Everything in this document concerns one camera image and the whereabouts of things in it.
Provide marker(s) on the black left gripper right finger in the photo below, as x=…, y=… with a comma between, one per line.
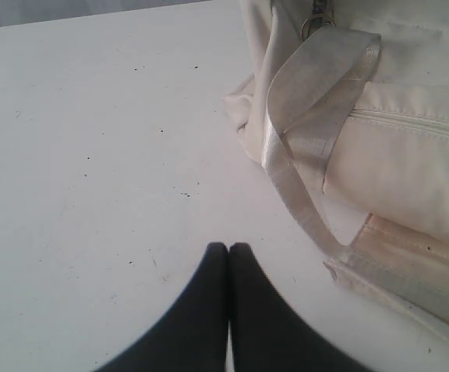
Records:
x=266, y=334

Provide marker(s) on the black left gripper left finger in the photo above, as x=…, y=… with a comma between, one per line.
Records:
x=192, y=334

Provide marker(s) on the white backdrop curtain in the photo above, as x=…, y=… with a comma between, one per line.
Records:
x=16, y=12

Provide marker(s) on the beige duffel bag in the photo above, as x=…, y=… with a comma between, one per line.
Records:
x=347, y=111

